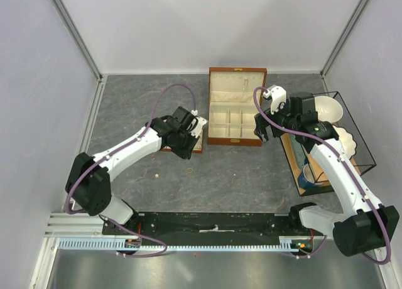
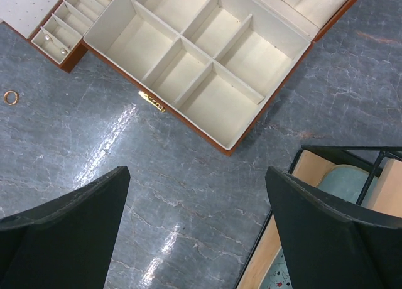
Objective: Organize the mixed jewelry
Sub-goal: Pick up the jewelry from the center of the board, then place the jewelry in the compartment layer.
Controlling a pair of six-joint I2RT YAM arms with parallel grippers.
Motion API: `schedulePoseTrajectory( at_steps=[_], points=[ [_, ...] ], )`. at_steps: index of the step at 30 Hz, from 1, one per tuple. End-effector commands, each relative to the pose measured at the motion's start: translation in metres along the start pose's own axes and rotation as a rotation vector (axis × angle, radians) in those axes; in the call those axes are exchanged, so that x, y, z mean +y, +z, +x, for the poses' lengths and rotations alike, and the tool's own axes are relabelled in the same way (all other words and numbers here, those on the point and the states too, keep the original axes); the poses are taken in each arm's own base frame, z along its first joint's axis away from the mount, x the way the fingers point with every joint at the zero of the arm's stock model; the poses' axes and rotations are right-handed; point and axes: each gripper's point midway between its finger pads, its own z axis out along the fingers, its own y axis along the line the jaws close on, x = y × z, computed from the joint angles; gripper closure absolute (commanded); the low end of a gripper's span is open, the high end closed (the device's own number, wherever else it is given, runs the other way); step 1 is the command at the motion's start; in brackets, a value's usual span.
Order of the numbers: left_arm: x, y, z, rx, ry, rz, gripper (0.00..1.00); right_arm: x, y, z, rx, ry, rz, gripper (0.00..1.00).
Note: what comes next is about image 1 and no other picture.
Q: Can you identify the large brown jewelry box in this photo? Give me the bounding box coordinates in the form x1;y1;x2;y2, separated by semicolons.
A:
207;67;268;147

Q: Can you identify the white bowl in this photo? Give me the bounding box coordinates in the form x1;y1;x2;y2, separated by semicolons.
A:
315;95;344;123

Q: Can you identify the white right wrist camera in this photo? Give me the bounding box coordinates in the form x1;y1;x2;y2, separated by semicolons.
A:
263;85;286;114

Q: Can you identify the light blue cable duct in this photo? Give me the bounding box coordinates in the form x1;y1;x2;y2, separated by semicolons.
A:
58;237;298;253

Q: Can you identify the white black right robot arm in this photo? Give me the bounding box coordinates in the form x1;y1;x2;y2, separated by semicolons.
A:
253;86;399;265

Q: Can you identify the aluminium frame post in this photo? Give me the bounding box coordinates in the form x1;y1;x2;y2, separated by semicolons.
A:
43;0;104;82
320;0;371;80

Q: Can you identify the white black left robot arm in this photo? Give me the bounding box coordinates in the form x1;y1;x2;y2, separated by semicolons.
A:
64;107;208;234

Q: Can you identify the white scalloped dish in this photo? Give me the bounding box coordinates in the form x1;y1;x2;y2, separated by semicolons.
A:
334;126;357;159

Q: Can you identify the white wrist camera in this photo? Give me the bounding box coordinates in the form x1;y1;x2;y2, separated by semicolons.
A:
263;85;286;114
189;109;209;138

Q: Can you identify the small brown jewelry tray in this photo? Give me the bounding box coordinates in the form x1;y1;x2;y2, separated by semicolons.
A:
161;133;204;153

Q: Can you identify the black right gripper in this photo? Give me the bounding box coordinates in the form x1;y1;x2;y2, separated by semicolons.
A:
254;97;300;143

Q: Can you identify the wooden rack base board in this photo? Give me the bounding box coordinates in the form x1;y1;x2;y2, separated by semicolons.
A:
280;134;334;197

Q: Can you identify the blue cup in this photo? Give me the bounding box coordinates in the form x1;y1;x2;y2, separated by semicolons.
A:
297;164;316;190

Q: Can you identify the left aluminium frame post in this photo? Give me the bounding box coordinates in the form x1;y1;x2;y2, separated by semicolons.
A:
43;0;104;82

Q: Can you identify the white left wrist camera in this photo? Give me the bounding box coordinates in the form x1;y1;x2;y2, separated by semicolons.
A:
189;109;209;138

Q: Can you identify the black wire rack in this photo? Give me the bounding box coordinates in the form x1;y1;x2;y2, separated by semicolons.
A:
278;90;377;197

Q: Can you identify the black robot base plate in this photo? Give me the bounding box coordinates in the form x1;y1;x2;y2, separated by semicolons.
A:
122;212;322;246

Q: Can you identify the light blue oblong plate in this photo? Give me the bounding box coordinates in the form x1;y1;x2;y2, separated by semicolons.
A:
289;134;307;170

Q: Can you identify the right aluminium frame post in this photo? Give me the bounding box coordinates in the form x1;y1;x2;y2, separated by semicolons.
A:
320;0;371;80

